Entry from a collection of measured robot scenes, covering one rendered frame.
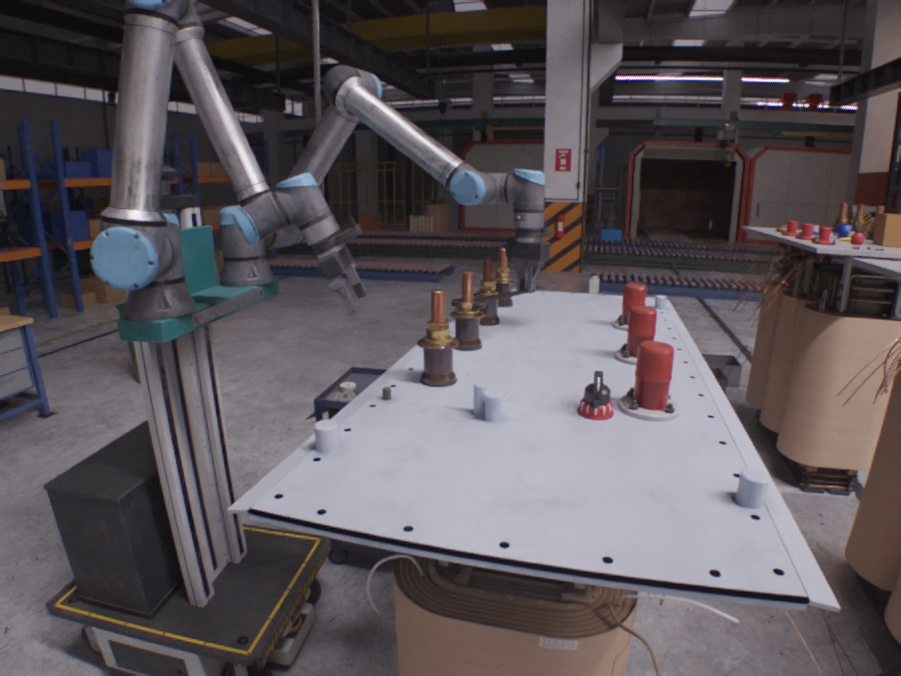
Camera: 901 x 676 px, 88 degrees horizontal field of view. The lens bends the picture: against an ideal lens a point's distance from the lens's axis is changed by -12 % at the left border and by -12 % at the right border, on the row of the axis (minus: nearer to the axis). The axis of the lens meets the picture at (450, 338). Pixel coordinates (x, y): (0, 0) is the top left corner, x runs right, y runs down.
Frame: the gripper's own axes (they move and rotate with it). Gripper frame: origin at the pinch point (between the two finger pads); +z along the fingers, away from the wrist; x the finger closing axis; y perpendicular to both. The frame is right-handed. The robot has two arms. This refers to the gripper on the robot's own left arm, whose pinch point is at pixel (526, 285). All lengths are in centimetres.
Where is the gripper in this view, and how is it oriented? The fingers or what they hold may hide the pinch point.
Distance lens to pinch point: 160.4
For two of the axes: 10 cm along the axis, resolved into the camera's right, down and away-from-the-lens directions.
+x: 7.1, 2.0, -6.7
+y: -7.0, 2.0, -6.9
